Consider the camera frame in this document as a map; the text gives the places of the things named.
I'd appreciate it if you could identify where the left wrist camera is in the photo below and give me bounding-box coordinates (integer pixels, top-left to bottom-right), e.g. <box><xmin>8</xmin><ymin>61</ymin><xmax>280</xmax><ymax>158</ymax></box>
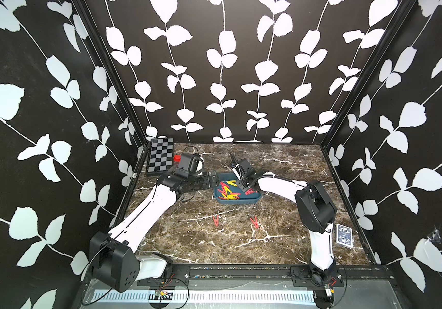
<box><xmin>175</xmin><ymin>153</ymin><xmax>201</xmax><ymax>178</ymax></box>

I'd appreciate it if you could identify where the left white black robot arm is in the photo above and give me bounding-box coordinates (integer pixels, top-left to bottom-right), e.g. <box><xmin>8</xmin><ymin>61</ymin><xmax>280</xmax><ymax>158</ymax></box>
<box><xmin>88</xmin><ymin>171</ymin><xmax>220</xmax><ymax>293</ymax></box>

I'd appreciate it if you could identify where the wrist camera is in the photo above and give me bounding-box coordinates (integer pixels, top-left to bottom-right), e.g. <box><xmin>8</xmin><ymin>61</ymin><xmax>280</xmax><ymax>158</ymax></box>
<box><xmin>175</xmin><ymin>153</ymin><xmax>201</xmax><ymax>178</ymax></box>
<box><xmin>230</xmin><ymin>153</ymin><xmax>243</xmax><ymax>180</ymax></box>

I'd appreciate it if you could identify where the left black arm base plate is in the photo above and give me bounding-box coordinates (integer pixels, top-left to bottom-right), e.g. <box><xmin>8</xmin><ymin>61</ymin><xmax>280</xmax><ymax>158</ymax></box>
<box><xmin>134</xmin><ymin>264</ymin><xmax>191</xmax><ymax>289</ymax></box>

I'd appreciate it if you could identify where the blue playing card deck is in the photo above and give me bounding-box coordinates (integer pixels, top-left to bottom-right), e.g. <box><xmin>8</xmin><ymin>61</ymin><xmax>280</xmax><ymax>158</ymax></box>
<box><xmin>336</xmin><ymin>224</ymin><xmax>353</xmax><ymax>248</ymax></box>

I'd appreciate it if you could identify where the red clothespin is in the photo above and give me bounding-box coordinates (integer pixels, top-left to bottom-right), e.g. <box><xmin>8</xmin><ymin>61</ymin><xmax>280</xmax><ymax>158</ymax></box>
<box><xmin>212</xmin><ymin>215</ymin><xmax>219</xmax><ymax>227</ymax></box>
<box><xmin>250</xmin><ymin>216</ymin><xmax>259</xmax><ymax>229</ymax></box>
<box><xmin>245</xmin><ymin>188</ymin><xmax>256</xmax><ymax>195</ymax></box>

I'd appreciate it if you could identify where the white perforated rail strip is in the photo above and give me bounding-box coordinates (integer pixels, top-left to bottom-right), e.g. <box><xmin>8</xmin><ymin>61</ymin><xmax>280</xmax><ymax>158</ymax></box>
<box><xmin>90</xmin><ymin>290</ymin><xmax>316</xmax><ymax>305</ymax></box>

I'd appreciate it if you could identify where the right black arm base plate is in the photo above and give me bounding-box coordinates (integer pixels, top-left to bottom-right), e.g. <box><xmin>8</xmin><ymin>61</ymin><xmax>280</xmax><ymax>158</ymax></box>
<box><xmin>290</xmin><ymin>265</ymin><xmax>344</xmax><ymax>289</ymax></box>

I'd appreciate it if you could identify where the yellow clothespin in box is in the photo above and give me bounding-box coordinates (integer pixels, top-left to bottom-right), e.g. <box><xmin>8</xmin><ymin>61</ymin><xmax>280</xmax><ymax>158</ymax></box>
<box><xmin>218</xmin><ymin>180</ymin><xmax>240</xmax><ymax>200</ymax></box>

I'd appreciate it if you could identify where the small circuit board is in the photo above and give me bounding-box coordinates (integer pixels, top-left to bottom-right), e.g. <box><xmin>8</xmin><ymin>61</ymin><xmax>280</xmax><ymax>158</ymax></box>
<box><xmin>150</xmin><ymin>290</ymin><xmax>174</xmax><ymax>303</ymax></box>

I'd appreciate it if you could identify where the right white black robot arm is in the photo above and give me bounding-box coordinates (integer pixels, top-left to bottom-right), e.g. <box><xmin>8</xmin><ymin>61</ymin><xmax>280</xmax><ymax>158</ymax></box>
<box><xmin>232</xmin><ymin>164</ymin><xmax>337</xmax><ymax>286</ymax></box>

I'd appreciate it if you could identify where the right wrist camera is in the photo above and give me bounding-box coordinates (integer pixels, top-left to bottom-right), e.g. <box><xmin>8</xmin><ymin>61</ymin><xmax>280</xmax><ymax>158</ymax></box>
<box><xmin>230</xmin><ymin>153</ymin><xmax>243</xmax><ymax>180</ymax></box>

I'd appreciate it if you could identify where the black white checkerboard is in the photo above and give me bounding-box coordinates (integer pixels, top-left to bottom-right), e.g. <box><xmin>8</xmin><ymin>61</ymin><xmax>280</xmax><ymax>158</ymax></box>
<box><xmin>145</xmin><ymin>138</ymin><xmax>174</xmax><ymax>176</ymax></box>

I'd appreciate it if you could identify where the teal plastic storage box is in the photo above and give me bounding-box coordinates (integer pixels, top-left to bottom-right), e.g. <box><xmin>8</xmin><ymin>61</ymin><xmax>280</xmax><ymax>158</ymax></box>
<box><xmin>213</xmin><ymin>173</ymin><xmax>262</xmax><ymax>205</ymax></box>

